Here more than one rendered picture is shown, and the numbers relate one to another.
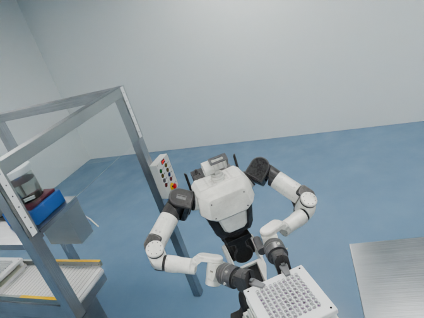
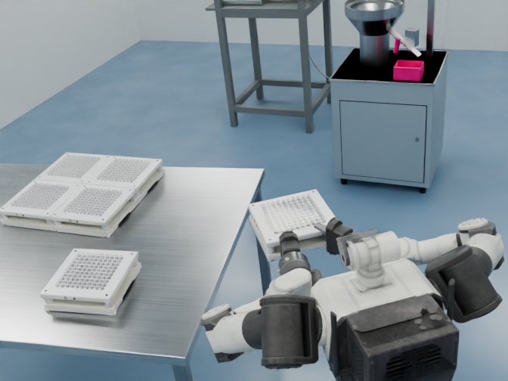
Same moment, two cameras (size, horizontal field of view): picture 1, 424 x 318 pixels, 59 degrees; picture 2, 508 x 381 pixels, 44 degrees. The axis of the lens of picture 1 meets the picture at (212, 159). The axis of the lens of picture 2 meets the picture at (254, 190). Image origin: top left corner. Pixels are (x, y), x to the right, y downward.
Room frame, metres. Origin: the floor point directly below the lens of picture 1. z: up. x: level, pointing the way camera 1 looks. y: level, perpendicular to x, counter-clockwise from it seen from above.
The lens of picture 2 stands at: (2.68, -0.27, 2.21)
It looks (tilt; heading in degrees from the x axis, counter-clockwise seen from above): 31 degrees down; 178
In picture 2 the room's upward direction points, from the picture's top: 7 degrees counter-clockwise
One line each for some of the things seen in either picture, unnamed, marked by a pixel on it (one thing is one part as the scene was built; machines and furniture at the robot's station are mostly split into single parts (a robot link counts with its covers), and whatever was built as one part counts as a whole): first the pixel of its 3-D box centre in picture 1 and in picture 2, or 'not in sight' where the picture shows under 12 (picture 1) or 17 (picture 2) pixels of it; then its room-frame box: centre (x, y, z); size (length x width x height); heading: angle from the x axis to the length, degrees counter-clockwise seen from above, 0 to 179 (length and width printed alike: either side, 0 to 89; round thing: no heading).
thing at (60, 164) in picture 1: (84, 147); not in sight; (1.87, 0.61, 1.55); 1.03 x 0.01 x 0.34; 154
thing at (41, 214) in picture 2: not in sight; (41, 198); (0.41, -1.06, 0.95); 0.25 x 0.24 x 0.02; 156
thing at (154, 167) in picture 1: (164, 176); not in sight; (2.34, 0.35, 1.05); 0.17 x 0.06 x 0.26; 154
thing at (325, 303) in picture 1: (287, 301); (292, 217); (0.97, -0.10, 1.06); 0.25 x 0.24 x 0.02; 99
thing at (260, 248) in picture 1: (269, 245); (303, 286); (1.30, -0.12, 1.05); 0.11 x 0.11 x 0.11; 1
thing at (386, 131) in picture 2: not in sight; (389, 120); (-1.02, 0.78, 0.38); 0.63 x 0.57 x 0.76; 62
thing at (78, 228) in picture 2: not in sight; (97, 214); (0.51, -0.83, 0.90); 0.24 x 0.24 x 0.02; 66
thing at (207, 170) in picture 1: (213, 168); (373, 255); (1.59, 0.00, 1.35); 0.10 x 0.07 x 0.09; 99
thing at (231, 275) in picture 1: (239, 279); (348, 242); (1.14, 0.04, 1.06); 0.12 x 0.10 x 0.13; 41
